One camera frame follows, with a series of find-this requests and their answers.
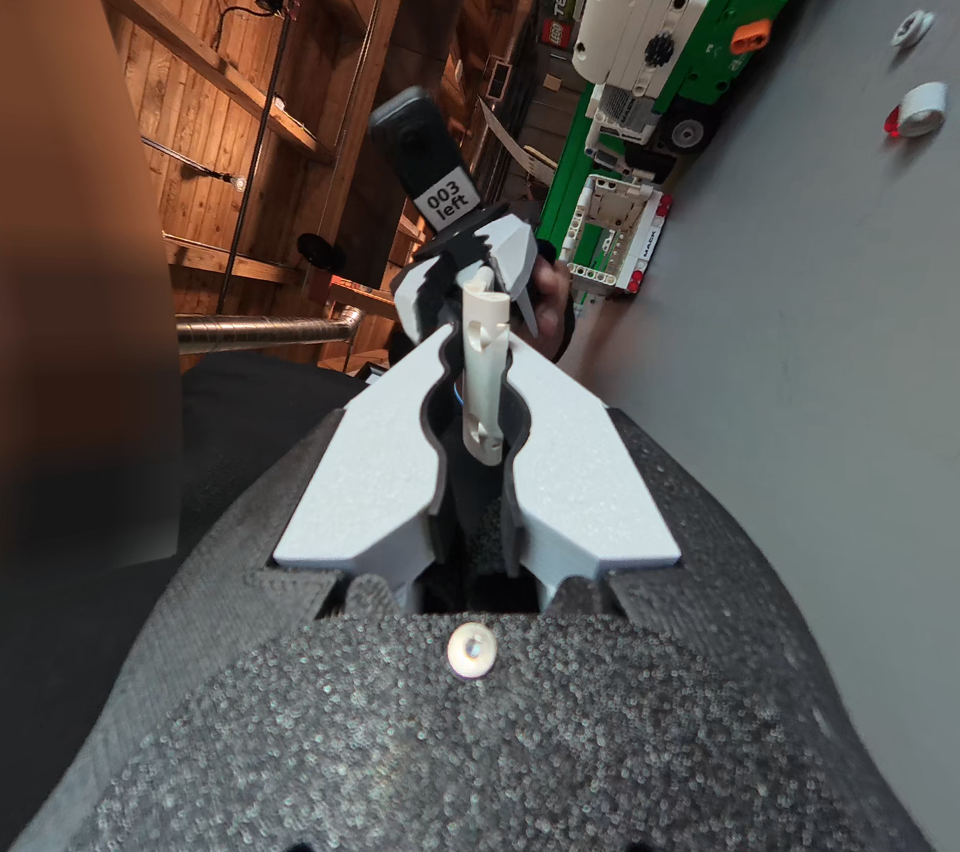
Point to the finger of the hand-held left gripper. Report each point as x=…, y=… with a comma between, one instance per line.
x=409, y=301
x=517, y=252

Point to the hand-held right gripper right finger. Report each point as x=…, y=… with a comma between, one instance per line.
x=592, y=469

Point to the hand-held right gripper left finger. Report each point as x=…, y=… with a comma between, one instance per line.
x=367, y=469

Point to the white lego cab assembly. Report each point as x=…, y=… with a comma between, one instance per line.
x=645, y=244

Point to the white green lego truck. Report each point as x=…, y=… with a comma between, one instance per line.
x=637, y=12

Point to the translucent red lego stud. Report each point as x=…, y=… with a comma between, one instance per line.
x=892, y=121

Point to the grey round lego piece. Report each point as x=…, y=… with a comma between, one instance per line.
x=911, y=28

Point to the person's left hand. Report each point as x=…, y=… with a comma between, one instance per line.
x=553, y=312

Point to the black round lamp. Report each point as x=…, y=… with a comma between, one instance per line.
x=321, y=252

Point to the ceiling spot lamp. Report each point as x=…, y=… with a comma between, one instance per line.
x=238, y=181

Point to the metal duct pipe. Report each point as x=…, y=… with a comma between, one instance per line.
x=262, y=327

